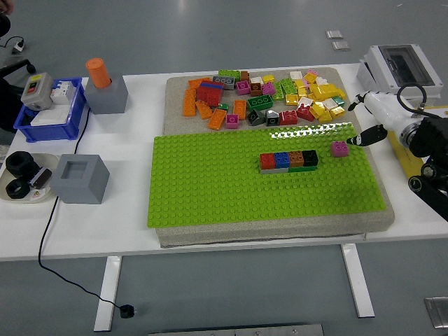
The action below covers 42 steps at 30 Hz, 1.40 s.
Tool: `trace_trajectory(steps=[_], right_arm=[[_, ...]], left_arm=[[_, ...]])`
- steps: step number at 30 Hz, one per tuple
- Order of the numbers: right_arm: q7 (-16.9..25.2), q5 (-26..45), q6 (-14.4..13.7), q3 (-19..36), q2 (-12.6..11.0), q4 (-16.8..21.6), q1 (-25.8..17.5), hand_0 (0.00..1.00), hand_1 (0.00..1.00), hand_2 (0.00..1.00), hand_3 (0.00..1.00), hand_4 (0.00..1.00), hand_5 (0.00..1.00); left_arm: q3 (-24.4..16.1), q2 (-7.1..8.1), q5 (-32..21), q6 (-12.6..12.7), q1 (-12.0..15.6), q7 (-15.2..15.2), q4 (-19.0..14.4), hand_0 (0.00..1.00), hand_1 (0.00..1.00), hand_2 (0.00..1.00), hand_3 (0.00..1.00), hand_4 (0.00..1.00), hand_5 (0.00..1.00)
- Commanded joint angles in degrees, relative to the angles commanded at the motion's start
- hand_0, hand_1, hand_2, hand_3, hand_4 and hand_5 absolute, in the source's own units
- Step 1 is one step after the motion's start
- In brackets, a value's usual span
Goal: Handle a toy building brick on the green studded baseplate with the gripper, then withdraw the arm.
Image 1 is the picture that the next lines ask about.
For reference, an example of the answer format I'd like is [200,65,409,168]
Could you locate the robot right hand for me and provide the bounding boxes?
[346,90,417,148]

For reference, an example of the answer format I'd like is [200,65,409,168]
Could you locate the red and blue brick stack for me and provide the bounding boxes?
[195,80,225,106]

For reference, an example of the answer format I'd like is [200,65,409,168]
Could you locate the large yellow toy brick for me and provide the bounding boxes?
[310,83,347,101]

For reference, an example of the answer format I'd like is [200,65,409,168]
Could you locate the red toy brick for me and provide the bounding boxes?
[279,110,299,126]
[259,153,277,171]
[296,104,314,123]

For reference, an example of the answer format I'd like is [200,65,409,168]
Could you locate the black toy brick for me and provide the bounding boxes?
[302,149,319,167]

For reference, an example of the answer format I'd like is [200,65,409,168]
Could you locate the lime green toy brick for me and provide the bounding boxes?
[279,78,298,95]
[272,80,286,102]

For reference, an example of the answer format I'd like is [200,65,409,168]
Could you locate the brown-orange toy brick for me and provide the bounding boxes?
[288,150,305,168]

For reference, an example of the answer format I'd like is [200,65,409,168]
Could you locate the dark green brick round holes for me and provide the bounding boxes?
[246,94,274,111]

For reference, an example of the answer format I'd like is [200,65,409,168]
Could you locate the dark grey sloped brick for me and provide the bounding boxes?
[246,108,265,127]

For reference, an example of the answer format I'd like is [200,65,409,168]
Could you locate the grey brick with round holes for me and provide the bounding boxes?
[212,76,236,91]

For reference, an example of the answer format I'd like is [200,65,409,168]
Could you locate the green studded baseplate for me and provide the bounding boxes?
[146,122,390,229]

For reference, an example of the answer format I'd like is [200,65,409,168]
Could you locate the orange long toy brick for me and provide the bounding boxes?
[181,87,197,118]

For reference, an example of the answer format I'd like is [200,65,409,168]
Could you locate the white electrical distribution box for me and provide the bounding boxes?
[356,43,444,106]

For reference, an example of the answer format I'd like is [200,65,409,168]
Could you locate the yellow cardboard box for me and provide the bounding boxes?
[386,104,448,181]

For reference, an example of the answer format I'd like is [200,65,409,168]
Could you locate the white table leg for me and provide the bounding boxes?
[93,255,123,332]
[341,244,376,319]

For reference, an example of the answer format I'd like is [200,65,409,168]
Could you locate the grey-beige foam mat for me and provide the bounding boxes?
[162,65,396,249]

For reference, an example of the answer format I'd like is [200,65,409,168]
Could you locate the large metal floor plate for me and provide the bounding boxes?
[423,296,448,329]

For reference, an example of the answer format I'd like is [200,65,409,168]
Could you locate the long metal plate with screws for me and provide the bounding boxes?
[148,323,325,336]

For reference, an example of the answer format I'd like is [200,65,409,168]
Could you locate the grey block with round hole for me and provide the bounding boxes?
[83,72,127,115]

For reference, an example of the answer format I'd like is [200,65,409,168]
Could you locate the orange cylinder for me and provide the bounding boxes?
[86,58,112,89]

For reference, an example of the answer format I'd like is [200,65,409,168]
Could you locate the grey block with square recess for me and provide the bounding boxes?
[49,153,111,205]

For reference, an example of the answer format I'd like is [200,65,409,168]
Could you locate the white circuit breaker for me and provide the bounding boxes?
[50,79,76,105]

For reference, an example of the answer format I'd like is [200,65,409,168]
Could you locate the blue plastic bin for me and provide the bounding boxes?
[13,76,88,143]

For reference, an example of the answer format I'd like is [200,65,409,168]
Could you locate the white tray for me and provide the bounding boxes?
[0,153,61,204]

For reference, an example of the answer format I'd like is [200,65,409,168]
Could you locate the brown and silver component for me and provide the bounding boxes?
[28,167,53,190]

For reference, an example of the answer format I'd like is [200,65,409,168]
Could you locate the large black nut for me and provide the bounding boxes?
[6,150,38,181]

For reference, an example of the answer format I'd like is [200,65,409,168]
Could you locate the black office chair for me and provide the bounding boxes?
[0,12,36,76]

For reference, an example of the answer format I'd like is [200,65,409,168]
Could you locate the small black nut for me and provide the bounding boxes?
[5,178,31,200]

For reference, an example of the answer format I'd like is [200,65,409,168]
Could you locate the white switch plate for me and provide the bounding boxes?
[30,104,70,127]

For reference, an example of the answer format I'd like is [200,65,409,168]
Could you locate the grey switch box red button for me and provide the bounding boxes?
[20,72,54,109]

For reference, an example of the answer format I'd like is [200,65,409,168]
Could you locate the black power cord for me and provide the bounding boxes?
[37,106,123,311]

